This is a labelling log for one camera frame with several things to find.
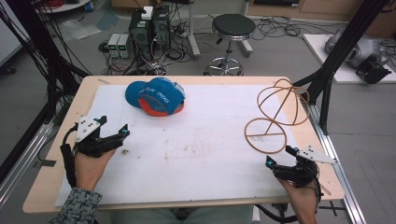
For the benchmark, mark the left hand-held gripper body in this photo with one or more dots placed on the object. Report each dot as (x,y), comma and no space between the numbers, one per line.
(88,141)

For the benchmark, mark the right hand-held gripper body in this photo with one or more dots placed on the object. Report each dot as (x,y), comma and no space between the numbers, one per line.
(300,172)

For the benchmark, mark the person's right hand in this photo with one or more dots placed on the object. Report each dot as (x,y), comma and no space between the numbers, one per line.
(302,199)

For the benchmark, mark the person's left hand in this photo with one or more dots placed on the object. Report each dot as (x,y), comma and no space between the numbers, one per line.
(90,171)

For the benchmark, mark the blue and orange cap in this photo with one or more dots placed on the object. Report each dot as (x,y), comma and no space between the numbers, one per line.
(155,95)

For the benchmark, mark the white table mat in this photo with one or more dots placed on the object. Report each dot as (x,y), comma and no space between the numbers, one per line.
(186,161)

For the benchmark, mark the grey power supply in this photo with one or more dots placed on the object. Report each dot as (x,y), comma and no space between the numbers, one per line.
(113,45)
(125,46)

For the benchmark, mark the clear plastic sheet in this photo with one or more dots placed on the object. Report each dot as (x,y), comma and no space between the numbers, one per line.
(77,29)

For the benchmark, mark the black computer tower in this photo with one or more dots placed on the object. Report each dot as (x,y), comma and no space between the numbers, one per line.
(140,34)
(161,29)

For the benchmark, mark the person's legs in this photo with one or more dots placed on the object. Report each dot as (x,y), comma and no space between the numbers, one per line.
(186,216)

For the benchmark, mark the teal sheet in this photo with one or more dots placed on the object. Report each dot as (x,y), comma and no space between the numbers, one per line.
(107,20)

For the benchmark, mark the white floor platform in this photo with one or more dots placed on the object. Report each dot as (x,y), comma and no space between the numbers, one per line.
(320,53)

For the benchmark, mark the white box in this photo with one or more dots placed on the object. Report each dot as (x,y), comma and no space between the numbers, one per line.
(147,12)

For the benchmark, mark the white round table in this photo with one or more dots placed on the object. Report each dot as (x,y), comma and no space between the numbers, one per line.
(62,6)

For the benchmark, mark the grey table leg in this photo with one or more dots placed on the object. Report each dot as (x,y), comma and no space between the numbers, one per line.
(193,34)

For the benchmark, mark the grey robot head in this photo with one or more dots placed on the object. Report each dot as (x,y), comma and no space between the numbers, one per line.
(364,49)

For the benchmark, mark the black round stool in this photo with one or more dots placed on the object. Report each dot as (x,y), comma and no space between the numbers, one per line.
(233,25)

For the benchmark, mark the aluminium rail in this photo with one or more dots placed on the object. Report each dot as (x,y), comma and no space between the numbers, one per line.
(337,171)
(28,152)

